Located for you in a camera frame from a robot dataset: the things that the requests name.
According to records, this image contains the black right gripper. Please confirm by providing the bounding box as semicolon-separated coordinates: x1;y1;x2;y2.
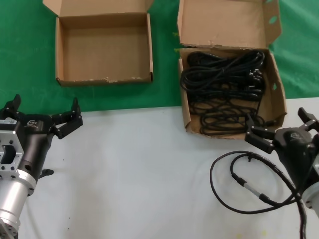
244;107;319;192

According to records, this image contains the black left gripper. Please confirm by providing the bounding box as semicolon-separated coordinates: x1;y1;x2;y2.
0;94;84;182

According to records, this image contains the intact brown cardboard box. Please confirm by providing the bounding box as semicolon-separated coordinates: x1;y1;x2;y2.
42;0;154;87

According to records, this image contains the torn brown cardboard box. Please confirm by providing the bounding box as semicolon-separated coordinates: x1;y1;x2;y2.
177;0;288;140

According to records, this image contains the black spiral wrapped harness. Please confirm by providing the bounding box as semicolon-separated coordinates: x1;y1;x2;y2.
248;152;310;239

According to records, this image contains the small black knob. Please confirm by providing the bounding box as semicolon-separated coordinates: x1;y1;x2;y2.
39;168;54;179

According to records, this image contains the green table cloth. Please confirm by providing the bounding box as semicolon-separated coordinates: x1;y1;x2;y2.
0;0;319;118

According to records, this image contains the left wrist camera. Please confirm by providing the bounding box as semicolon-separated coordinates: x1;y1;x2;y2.
0;117;18;130

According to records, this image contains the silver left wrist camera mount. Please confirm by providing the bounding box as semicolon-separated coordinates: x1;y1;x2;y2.
0;124;25;176

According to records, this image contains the black cable with silver connector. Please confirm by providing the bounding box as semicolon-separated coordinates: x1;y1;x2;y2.
230;153;300;205

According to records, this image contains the loose black power cord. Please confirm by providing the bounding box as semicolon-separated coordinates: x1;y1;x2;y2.
199;104;276;137

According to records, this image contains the thin black camera cable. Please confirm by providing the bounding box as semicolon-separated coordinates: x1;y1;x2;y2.
210;150;304;214

